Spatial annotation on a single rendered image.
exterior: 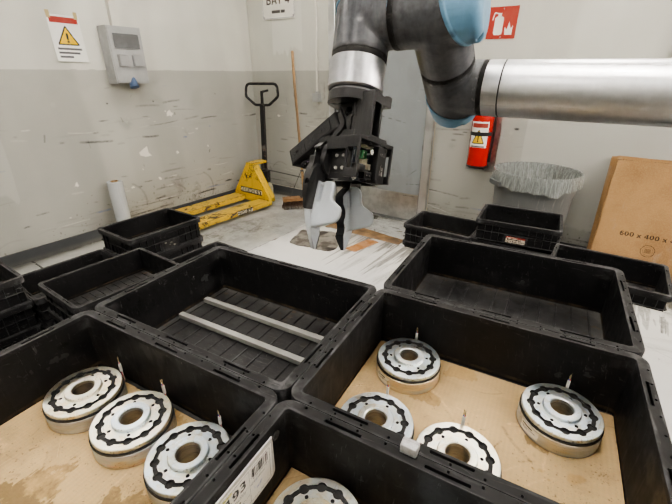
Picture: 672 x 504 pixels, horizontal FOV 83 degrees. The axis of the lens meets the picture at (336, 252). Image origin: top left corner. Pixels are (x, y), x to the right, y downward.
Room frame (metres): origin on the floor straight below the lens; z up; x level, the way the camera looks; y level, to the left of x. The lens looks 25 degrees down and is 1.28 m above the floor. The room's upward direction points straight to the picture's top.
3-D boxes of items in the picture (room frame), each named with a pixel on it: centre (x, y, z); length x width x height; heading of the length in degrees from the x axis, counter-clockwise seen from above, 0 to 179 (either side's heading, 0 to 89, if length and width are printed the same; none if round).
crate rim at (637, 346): (0.65, -0.33, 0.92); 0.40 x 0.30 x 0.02; 61
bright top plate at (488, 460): (0.32, -0.15, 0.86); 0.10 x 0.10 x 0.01
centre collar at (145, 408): (0.38, 0.28, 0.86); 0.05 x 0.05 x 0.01
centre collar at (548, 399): (0.39, -0.31, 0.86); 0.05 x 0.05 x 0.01
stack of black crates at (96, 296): (1.30, 0.86, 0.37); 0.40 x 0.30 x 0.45; 145
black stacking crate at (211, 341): (0.58, 0.17, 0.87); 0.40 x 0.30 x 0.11; 61
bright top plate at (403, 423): (0.37, -0.05, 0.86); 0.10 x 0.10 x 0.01
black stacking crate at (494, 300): (0.65, -0.33, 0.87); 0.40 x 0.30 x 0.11; 61
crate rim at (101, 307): (0.58, 0.17, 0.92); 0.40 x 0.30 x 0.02; 61
